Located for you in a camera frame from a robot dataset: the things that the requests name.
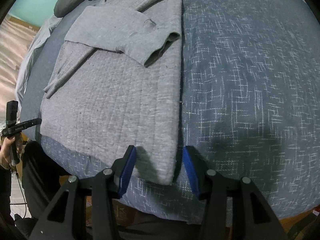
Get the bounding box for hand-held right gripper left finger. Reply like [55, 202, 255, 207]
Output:
[29, 145, 137, 240]

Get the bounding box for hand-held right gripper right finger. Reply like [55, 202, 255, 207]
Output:
[182, 145, 288, 240]

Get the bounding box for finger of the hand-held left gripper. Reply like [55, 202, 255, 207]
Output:
[18, 118, 42, 130]

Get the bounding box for grey knit sweater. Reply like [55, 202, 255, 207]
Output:
[40, 0, 184, 185]

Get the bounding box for person's left forearm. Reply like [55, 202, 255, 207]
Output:
[0, 166, 13, 228]

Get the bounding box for person's left hand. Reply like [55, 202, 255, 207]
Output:
[0, 136, 23, 169]

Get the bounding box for cardboard box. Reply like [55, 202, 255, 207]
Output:
[86, 196, 137, 230]

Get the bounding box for person's black pants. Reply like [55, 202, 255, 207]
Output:
[14, 141, 88, 240]

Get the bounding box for light grey bed sheet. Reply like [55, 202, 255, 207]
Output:
[15, 15, 63, 105]

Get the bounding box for wooden window trim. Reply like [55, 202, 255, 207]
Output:
[7, 15, 40, 32]

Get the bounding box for blue patterned bedspread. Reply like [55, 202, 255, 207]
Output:
[19, 0, 320, 224]

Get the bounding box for dark grey pillow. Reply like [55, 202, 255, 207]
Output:
[54, 0, 93, 18]

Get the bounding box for black cable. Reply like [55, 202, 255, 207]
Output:
[10, 170, 28, 218]

